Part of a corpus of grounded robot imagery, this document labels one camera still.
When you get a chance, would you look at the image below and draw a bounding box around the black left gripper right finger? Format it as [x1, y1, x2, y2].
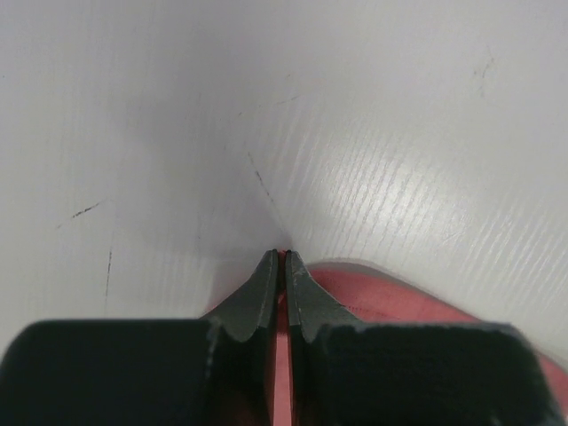
[284, 251, 565, 425]

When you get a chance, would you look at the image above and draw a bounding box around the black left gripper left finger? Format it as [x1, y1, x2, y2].
[1, 250, 279, 425]

